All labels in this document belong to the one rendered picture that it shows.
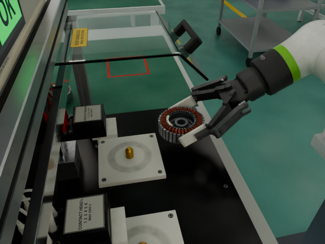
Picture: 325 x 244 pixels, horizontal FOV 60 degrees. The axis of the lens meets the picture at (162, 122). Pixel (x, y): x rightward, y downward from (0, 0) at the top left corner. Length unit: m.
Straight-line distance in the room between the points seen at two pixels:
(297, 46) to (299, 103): 1.84
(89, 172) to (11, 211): 0.45
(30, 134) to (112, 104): 0.64
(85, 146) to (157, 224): 0.30
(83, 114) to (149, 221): 0.25
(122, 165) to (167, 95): 0.37
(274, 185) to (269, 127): 0.54
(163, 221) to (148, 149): 0.20
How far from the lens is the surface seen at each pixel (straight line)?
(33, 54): 0.40
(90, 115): 0.60
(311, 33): 0.68
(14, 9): 0.43
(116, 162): 0.68
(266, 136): 2.06
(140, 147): 0.71
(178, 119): 0.69
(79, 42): 0.55
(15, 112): 0.29
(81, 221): 0.42
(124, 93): 0.98
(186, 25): 0.62
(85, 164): 0.71
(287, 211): 1.67
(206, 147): 0.73
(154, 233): 0.56
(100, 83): 1.05
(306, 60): 0.67
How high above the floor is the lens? 1.27
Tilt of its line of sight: 38 degrees down
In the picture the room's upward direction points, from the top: straight up
